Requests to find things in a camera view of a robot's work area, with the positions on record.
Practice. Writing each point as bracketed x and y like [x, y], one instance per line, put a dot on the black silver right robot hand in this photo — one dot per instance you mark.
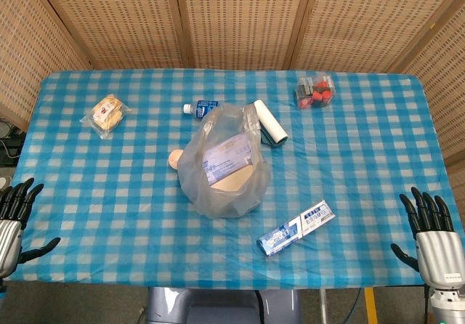
[441, 255]

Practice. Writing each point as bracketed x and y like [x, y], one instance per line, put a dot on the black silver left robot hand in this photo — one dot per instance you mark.
[9, 240]

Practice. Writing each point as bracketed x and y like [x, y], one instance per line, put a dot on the transparent plastic bag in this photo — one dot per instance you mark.
[221, 207]

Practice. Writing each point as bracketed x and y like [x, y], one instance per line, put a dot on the tan wooden piece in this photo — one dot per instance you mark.
[232, 182]

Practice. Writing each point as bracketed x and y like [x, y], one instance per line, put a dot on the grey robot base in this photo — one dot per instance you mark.
[218, 307]

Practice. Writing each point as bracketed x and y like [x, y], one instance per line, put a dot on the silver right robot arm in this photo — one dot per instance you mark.
[448, 304]

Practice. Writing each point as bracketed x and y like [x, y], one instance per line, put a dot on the blue white toothpaste box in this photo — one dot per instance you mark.
[296, 227]

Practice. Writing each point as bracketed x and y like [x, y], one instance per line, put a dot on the clear box red black parts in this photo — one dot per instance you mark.
[315, 92]

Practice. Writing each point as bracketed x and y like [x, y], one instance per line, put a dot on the blue white checked tablecloth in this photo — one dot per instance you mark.
[109, 193]

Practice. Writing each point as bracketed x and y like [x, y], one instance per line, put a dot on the metal table leg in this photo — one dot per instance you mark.
[322, 306]

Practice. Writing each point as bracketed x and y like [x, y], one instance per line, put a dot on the bread in clear wrapper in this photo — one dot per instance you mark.
[106, 116]

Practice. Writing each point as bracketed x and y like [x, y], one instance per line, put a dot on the bamboo folding screen panel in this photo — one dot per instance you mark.
[443, 84]
[29, 48]
[363, 22]
[116, 19]
[243, 19]

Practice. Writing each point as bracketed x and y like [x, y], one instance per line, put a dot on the peach round wooden ball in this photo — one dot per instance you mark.
[175, 160]

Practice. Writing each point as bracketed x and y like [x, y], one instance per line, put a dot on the blue label plastic bottle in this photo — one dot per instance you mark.
[204, 108]

